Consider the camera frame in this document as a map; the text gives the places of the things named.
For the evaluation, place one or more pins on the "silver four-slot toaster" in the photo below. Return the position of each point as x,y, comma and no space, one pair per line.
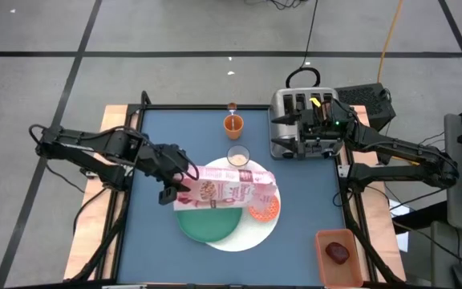
278,129

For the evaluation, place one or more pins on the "white round woven placemat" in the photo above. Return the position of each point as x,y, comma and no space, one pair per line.
251,234

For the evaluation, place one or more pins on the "brown toast slice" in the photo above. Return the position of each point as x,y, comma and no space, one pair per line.
326,111

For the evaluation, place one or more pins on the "black vented equipment box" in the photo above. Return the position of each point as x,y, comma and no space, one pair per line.
363,98

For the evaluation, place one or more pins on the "dark red apple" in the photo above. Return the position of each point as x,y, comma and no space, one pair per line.
337,253

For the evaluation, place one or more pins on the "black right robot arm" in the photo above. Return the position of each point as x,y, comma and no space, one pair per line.
399,150

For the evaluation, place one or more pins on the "clear drinking glass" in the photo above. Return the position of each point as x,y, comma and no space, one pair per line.
238,159

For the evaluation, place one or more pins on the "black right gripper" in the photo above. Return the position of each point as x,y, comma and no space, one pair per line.
319,134

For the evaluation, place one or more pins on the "small spoon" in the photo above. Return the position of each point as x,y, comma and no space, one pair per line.
233,120

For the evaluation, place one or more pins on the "green round plate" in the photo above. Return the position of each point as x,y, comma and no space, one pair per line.
209,225

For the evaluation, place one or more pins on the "orange rectangular tray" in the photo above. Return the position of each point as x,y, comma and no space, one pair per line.
347,277

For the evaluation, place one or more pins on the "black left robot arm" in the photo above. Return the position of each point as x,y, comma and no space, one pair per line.
94,144

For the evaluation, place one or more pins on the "orange cup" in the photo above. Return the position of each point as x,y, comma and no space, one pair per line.
233,132

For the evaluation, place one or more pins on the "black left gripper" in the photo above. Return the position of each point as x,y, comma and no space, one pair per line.
163,160

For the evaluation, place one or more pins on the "wooden table side board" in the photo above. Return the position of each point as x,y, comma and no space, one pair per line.
90,208
377,212

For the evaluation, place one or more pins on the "pink strawberry cereal box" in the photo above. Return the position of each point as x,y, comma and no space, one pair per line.
223,184

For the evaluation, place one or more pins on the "blue patterned bowl orange inside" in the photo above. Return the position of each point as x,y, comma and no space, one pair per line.
265,212

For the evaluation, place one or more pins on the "grey furniture block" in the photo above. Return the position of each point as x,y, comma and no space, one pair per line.
443,257

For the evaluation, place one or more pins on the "black table frame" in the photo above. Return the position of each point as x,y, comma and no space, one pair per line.
175,107

